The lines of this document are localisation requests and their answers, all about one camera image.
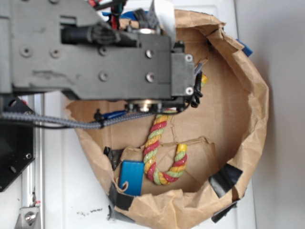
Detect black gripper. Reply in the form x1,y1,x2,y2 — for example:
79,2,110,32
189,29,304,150
61,17,202,113

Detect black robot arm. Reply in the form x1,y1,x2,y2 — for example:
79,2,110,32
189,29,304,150
0,0,201,112

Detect brown paper bag bin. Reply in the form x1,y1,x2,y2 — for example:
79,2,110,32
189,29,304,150
76,10,269,229

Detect blue rectangular block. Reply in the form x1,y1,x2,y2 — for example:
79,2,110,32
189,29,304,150
119,160,144,196

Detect multicolour twisted rope toy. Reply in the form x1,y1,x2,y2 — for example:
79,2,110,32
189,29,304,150
142,74,208,186

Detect grey braided cable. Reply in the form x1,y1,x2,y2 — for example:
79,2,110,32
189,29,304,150
0,111,153,130

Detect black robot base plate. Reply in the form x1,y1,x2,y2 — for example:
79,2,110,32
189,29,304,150
0,95,36,193

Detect aluminium extrusion rail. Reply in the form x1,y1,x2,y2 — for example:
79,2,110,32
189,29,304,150
20,93,46,229

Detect metal corner bracket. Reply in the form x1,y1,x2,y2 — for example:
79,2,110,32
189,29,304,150
15,207,41,229

